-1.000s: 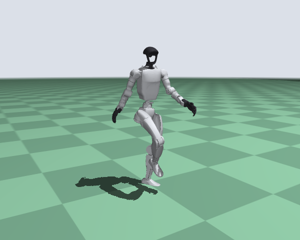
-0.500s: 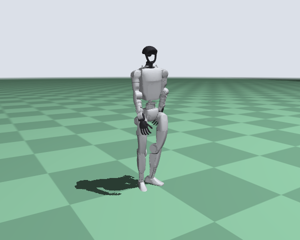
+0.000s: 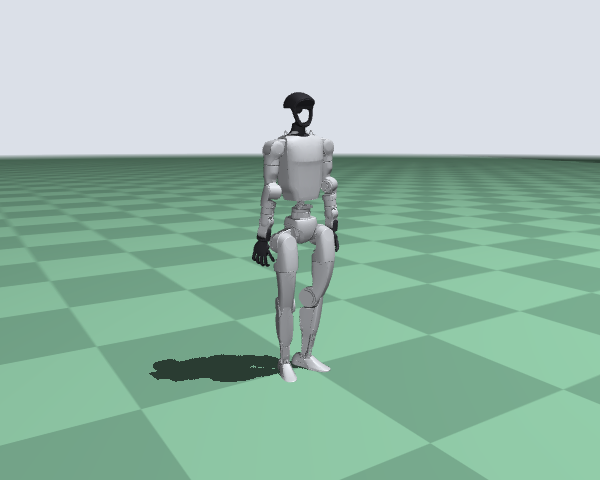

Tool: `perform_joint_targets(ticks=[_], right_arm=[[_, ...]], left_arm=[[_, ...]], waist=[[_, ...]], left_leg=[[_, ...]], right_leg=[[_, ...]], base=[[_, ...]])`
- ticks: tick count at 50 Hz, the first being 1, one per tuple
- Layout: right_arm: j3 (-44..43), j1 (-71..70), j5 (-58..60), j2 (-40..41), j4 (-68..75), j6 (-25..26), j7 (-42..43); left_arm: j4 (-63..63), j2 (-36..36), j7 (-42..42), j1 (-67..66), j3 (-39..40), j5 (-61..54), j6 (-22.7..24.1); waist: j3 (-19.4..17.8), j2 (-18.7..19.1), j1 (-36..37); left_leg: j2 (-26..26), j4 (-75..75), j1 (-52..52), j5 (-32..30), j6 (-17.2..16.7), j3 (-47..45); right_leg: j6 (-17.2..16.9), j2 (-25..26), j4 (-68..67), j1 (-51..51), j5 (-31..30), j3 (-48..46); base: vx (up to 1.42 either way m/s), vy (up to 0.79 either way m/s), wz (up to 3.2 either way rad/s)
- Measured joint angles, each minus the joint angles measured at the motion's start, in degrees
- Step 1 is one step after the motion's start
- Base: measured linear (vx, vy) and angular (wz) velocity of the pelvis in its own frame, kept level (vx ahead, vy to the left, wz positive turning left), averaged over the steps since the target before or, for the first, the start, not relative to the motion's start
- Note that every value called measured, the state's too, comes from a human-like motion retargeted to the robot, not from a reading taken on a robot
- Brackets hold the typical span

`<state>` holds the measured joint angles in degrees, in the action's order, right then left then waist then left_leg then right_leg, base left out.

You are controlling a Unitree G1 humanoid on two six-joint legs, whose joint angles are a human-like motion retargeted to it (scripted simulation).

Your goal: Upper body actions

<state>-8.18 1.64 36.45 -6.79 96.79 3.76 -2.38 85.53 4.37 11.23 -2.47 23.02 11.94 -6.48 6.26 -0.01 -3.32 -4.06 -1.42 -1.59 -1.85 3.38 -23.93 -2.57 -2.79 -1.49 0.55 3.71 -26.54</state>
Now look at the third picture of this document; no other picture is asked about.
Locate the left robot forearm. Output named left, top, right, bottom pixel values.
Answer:
left=322, top=189, right=338, bottom=228

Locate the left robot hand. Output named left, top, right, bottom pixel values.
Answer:
left=330, top=219, right=339, bottom=252

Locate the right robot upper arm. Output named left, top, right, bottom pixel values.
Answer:
left=262, top=139, right=286, bottom=199

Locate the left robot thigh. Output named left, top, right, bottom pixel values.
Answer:
left=299, top=224, right=335, bottom=307

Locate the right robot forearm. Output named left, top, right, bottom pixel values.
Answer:
left=257, top=185, right=276, bottom=239

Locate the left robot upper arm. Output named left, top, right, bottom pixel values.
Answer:
left=321, top=138, right=338, bottom=193

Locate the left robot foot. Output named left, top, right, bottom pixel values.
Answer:
left=291, top=352, right=331, bottom=372

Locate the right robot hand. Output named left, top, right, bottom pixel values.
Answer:
left=252, top=229, right=275, bottom=267

